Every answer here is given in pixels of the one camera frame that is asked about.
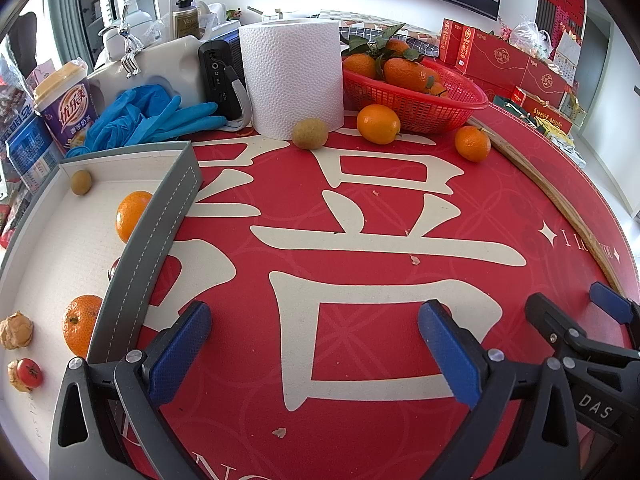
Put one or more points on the narrow red gift box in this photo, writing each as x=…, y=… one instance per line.
x=450, y=40

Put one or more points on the red plastic basket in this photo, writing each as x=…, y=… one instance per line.
x=430, y=110

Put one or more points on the pile of leafy mandarins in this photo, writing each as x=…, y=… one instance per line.
x=407, y=74

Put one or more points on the white plastic jug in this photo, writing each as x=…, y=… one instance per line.
x=139, y=20

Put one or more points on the red and gold apple box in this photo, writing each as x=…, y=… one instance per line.
x=545, y=107

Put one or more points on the long wooden board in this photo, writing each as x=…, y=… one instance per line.
x=540, y=185

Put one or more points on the dark bottle with label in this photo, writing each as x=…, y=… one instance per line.
x=185, y=20

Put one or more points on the checkered cloth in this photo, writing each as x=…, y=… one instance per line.
x=425, y=45

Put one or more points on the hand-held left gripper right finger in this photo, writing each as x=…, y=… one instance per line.
x=447, y=355

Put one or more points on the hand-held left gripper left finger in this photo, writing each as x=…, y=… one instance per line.
x=180, y=355

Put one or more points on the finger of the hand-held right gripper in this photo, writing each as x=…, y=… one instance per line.
x=555, y=317
x=610, y=302

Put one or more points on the purple milk tea cup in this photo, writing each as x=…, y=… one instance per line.
x=67, y=110

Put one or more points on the clear plastic bag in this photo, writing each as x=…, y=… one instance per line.
x=527, y=37

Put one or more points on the white paper towel roll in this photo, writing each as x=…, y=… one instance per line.
x=290, y=75

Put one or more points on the small pale round fruit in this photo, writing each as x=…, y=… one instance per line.
x=12, y=381

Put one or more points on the silver metal figurine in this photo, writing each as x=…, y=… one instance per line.
x=131, y=55

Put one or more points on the walnut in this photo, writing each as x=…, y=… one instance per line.
x=16, y=330

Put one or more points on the desk calendar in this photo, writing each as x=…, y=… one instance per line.
x=567, y=57

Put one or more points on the doorway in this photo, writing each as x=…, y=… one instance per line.
x=597, y=70

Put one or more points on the glass display cabinet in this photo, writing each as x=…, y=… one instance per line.
x=95, y=5

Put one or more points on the blue rubber gloves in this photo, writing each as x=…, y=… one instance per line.
x=145, y=117

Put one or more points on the small orange mandarin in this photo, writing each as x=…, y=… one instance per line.
x=378, y=123
x=131, y=215

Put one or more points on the red cherry tomato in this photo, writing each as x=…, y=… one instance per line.
x=114, y=270
x=30, y=374

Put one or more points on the small round tan fruit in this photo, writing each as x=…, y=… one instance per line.
x=80, y=181

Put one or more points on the grey tray with white lining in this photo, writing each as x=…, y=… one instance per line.
x=150, y=260

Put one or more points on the blue and white packet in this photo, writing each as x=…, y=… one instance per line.
x=30, y=155

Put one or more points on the white and green carton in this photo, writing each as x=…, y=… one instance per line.
x=567, y=142

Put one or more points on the mandarin with green stem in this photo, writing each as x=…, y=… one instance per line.
x=472, y=143
x=80, y=325

